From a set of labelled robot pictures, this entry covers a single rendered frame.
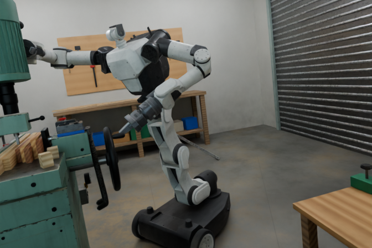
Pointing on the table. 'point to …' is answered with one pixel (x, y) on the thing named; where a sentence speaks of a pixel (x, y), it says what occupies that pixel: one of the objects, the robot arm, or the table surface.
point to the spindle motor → (11, 45)
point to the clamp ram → (46, 138)
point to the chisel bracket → (14, 124)
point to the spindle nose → (9, 98)
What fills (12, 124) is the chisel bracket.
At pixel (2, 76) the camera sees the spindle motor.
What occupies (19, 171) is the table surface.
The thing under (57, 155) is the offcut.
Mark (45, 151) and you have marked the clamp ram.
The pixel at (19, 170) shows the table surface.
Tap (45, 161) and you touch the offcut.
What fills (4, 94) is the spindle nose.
